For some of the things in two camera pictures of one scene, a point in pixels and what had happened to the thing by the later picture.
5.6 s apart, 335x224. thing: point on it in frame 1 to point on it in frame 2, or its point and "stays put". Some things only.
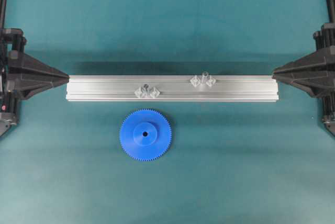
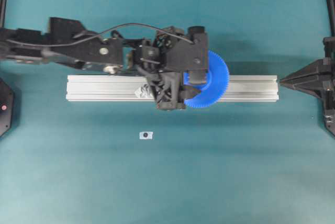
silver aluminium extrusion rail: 172,88 stays put
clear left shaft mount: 146,91 stays put
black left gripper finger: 20,63 to 195,76
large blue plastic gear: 145,135 to 218,85
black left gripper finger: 26,87 to 169,91
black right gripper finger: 313,65 to 319,66
